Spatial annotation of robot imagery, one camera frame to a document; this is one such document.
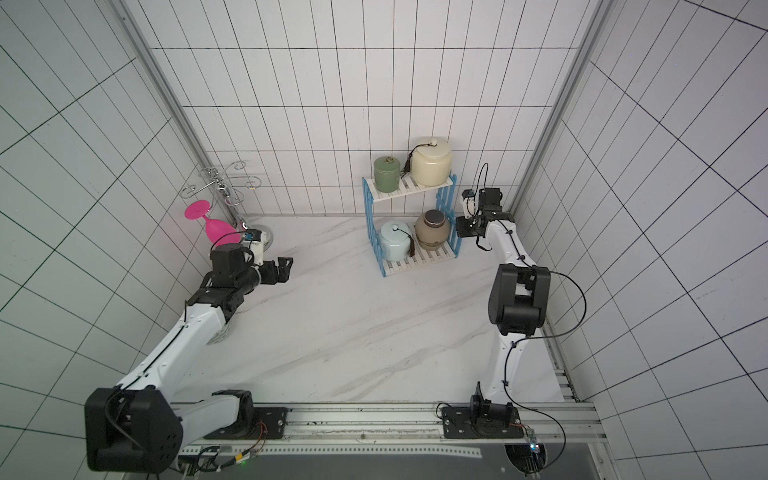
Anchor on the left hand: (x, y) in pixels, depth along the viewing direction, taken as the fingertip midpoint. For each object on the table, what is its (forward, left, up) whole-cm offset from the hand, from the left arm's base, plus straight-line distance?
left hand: (276, 264), depth 84 cm
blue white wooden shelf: (+28, -53, -1) cm, 60 cm away
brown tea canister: (+17, -47, -3) cm, 51 cm away
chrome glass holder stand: (+22, +19, +11) cm, 31 cm away
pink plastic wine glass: (+11, +20, +1) cm, 23 cm away
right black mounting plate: (-37, -50, -16) cm, 64 cm away
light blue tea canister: (+13, -35, -5) cm, 38 cm away
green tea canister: (+21, -32, +17) cm, 42 cm away
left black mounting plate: (-38, -1, -13) cm, 40 cm away
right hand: (+20, -53, -3) cm, 57 cm away
